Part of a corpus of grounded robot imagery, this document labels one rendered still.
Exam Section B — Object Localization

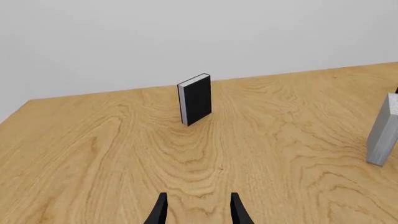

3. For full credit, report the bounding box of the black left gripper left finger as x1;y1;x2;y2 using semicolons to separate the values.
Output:
144;192;168;224

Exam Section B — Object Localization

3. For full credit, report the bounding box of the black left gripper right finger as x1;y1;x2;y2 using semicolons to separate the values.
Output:
230;192;255;224

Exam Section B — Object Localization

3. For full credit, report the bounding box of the black book with white pages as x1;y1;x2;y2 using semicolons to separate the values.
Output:
177;73;213;127

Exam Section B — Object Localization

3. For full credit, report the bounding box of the grey book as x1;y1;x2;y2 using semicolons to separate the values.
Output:
366;92;398;167

